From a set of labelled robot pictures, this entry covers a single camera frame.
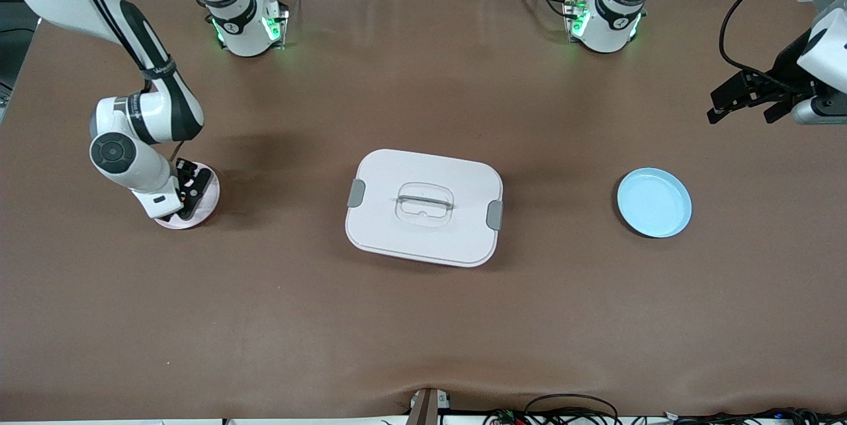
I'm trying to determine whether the pink round plate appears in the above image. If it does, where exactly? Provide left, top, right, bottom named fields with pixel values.
left=154, top=162, right=221, bottom=230

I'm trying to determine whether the light blue round plate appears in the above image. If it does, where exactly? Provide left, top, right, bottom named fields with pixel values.
left=617, top=167, right=693, bottom=239

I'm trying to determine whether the white lidded storage box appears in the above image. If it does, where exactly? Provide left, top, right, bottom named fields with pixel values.
left=345, top=149, right=504, bottom=268

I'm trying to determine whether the clear box lid handle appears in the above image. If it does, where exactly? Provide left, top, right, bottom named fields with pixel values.
left=396, top=182, right=455, bottom=224

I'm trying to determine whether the black tangled cable bundle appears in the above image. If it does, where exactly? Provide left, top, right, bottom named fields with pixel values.
left=662, top=407, right=847, bottom=425

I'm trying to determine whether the black looped cable bundle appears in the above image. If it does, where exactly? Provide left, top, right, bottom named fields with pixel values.
left=483, top=394, right=623, bottom=425

